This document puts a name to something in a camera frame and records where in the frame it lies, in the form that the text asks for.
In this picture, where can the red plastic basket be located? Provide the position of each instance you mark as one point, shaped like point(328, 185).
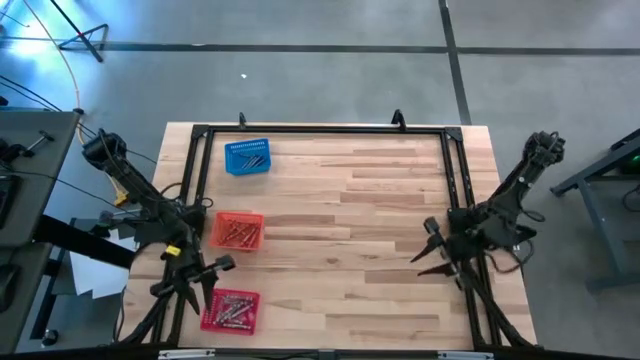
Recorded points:
point(209, 325)

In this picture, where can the black caster wheel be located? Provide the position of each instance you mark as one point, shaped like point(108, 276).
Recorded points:
point(50, 338)

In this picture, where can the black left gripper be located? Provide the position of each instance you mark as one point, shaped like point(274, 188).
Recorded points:
point(192, 267)

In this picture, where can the blue plastic basket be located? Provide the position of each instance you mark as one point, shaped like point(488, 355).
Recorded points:
point(235, 150)

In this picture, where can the grey desk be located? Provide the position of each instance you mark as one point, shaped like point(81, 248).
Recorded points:
point(45, 150)

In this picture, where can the white paper sheets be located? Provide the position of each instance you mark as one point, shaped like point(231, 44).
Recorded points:
point(95, 275)

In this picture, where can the silver bracket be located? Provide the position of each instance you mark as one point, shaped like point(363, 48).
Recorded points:
point(465, 355)
point(185, 354)

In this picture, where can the black computer mouse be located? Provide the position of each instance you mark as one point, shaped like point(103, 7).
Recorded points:
point(6, 287)

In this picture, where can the dark grey metal table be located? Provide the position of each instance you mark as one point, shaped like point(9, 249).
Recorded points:
point(600, 225)

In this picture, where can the orange plastic basket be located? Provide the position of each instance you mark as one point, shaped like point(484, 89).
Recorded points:
point(220, 217)

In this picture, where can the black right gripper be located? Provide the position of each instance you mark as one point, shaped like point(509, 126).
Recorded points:
point(452, 250)

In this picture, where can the black tripod stand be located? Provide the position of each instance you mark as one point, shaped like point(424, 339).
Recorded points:
point(80, 36)

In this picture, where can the black clamp tool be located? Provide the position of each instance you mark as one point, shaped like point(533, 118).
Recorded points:
point(15, 150)

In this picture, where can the black keyboard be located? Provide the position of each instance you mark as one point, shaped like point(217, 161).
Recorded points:
point(7, 195)

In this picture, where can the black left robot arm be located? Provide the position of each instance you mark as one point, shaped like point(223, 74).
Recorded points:
point(130, 177)

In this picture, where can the yellow tag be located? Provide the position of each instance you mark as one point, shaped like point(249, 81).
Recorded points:
point(173, 250)

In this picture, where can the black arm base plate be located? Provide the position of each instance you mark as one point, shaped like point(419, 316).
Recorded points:
point(197, 220)
point(510, 220)

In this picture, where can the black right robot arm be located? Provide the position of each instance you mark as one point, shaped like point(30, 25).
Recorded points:
point(515, 187)

